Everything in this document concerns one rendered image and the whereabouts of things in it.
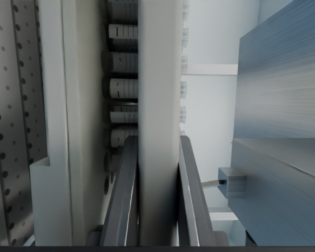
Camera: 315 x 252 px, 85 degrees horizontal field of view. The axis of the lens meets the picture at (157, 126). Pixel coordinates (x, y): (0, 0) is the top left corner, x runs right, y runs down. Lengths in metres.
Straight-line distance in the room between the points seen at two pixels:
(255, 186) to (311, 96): 0.27
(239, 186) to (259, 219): 0.04
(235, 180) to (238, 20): 3.62
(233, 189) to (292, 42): 0.38
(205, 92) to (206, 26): 1.13
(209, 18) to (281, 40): 3.09
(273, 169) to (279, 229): 0.05
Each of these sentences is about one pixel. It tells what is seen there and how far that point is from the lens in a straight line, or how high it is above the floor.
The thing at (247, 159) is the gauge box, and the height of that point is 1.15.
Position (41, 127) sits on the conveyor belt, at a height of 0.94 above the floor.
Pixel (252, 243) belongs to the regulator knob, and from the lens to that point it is 0.26.
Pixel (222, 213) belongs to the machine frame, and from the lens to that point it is 1.39.
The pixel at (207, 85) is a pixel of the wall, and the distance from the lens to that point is 3.43.
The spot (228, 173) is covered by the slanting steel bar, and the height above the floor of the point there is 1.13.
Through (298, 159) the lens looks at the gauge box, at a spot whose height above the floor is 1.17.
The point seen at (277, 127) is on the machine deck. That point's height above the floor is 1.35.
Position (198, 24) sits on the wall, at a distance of 3.53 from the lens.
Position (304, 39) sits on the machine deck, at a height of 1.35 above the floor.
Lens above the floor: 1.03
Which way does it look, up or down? 2 degrees up
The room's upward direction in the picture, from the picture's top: 90 degrees clockwise
